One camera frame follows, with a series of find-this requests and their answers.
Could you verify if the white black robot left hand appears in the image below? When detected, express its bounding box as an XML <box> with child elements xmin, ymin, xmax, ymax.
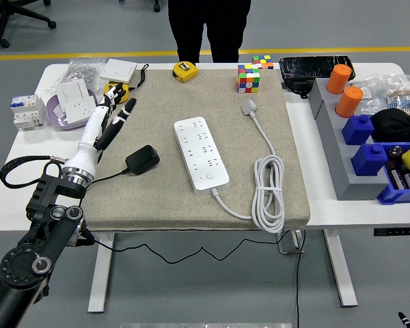
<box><xmin>65</xmin><ymin>83</ymin><xmax>138</xmax><ymax>177</ymax></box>

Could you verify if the black power adapter plug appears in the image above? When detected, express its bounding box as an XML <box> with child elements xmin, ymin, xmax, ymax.
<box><xmin>124</xmin><ymin>144</ymin><xmax>161</xmax><ymax>177</ymax></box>

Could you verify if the white power strip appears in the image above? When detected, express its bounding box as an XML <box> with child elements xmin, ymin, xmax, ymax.
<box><xmin>174</xmin><ymin>116</ymin><xmax>230</xmax><ymax>197</ymax></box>

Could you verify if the thin black adapter cord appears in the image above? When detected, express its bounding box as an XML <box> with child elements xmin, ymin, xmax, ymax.
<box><xmin>84</xmin><ymin>169</ymin><xmax>283</xmax><ymax>264</ymax></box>

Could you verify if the purple bowl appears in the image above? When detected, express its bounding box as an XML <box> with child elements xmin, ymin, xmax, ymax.
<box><xmin>46</xmin><ymin>87</ymin><xmax>100</xmax><ymax>131</ymax></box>

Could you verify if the round yellow tape measure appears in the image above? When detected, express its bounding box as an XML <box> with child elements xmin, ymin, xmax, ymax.
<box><xmin>103</xmin><ymin>81</ymin><xmax>129</xmax><ymax>105</ymax></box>

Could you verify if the clear bag of screws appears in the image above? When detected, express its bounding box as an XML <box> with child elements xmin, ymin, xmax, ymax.
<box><xmin>46</xmin><ymin>57</ymin><xmax>107</xmax><ymax>93</ymax></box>

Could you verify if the white table leg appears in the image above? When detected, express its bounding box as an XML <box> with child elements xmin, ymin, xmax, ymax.
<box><xmin>323</xmin><ymin>229</ymin><xmax>358</xmax><ymax>308</ymax></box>
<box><xmin>87</xmin><ymin>232</ymin><xmax>115</xmax><ymax>314</ymax></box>

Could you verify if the white circuit breaker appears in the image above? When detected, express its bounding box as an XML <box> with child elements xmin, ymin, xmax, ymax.
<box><xmin>10</xmin><ymin>94</ymin><xmax>47</xmax><ymax>131</ymax></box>

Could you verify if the black table control panel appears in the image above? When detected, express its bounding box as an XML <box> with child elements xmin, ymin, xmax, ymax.
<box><xmin>373</xmin><ymin>227</ymin><xmax>410</xmax><ymax>237</ymax></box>

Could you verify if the square yellow tape measure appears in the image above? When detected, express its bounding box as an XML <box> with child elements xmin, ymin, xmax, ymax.
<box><xmin>172</xmin><ymin>60</ymin><xmax>199</xmax><ymax>84</ymax></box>

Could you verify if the blue plastic bin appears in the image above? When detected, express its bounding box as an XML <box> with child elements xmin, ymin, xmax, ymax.
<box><xmin>376</xmin><ymin>141</ymin><xmax>410</xmax><ymax>206</ymax></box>

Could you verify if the black office chair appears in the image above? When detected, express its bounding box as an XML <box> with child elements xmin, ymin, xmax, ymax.
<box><xmin>0</xmin><ymin>0</ymin><xmax>57</xmax><ymax>49</ymax></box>

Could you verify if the blue block with knob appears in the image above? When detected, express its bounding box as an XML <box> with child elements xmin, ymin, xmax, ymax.
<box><xmin>341</xmin><ymin>113</ymin><xmax>375</xmax><ymax>146</ymax></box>
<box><xmin>351</xmin><ymin>143</ymin><xmax>390</xmax><ymax>177</ymax></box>

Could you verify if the large colourful puzzle cube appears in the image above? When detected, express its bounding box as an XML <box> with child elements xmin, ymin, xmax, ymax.
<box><xmin>236</xmin><ymin>63</ymin><xmax>261</xmax><ymax>94</ymax></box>

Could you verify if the grey stepped block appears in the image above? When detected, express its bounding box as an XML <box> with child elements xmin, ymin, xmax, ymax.
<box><xmin>309</xmin><ymin>78</ymin><xmax>390</xmax><ymax>202</ymax></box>

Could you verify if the small colourful puzzle cube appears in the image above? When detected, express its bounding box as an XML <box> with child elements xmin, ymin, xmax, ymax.
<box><xmin>251</xmin><ymin>54</ymin><xmax>275</xmax><ymax>70</ymax></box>

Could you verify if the beige fabric mat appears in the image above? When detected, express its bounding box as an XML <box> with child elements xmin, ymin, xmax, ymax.
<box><xmin>81</xmin><ymin>69</ymin><xmax>311</xmax><ymax>232</ymax></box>

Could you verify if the black cloth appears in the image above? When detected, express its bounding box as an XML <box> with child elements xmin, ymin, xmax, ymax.
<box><xmin>369</xmin><ymin>107</ymin><xmax>410</xmax><ymax>144</ymax></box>

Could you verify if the small black device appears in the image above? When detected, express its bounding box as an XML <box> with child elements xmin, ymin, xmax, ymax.
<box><xmin>282</xmin><ymin>77</ymin><xmax>314</xmax><ymax>100</ymax></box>

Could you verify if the clear bag of resistors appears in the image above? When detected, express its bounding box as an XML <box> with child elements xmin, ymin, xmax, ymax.
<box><xmin>384</xmin><ymin>73</ymin><xmax>410</xmax><ymax>115</ymax></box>

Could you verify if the orange cylinder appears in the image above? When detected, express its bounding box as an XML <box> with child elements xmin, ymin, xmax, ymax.
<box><xmin>334</xmin><ymin>85</ymin><xmax>364</xmax><ymax>119</ymax></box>
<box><xmin>325</xmin><ymin>64</ymin><xmax>353</xmax><ymax>96</ymax></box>

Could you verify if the black glossy tray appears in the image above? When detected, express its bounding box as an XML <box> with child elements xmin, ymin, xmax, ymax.
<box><xmin>279</xmin><ymin>55</ymin><xmax>357</xmax><ymax>83</ymax></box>

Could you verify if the clear plastic bag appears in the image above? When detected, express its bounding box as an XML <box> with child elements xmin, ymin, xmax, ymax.
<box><xmin>350</xmin><ymin>77</ymin><xmax>389</xmax><ymax>115</ymax></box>

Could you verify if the white wall socket panel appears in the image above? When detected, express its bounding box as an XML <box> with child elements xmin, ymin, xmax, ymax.
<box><xmin>64</xmin><ymin>96</ymin><xmax>99</xmax><ymax>124</ymax></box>

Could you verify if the white wall switch panel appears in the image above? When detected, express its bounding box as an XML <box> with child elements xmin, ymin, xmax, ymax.
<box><xmin>60</xmin><ymin>78</ymin><xmax>90</xmax><ymax>111</ymax></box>

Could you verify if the white flat switch box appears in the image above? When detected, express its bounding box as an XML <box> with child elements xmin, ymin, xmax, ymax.
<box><xmin>98</xmin><ymin>58</ymin><xmax>137</xmax><ymax>83</ymax></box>

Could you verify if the black tape measure strap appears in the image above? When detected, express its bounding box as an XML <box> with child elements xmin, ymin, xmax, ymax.
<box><xmin>128</xmin><ymin>63</ymin><xmax>150</xmax><ymax>92</ymax></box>

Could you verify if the black hanging cable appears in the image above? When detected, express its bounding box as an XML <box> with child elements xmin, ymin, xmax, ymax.
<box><xmin>295</xmin><ymin>229</ymin><xmax>307</xmax><ymax>328</ymax></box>

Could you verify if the metal bracket under table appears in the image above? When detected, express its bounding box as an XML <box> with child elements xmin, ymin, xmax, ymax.
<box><xmin>275</xmin><ymin>229</ymin><xmax>305</xmax><ymax>256</ymax></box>

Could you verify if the white power strip cord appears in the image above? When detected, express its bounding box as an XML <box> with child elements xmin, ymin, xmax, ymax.
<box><xmin>210</xmin><ymin>98</ymin><xmax>286</xmax><ymax>234</ymax></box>

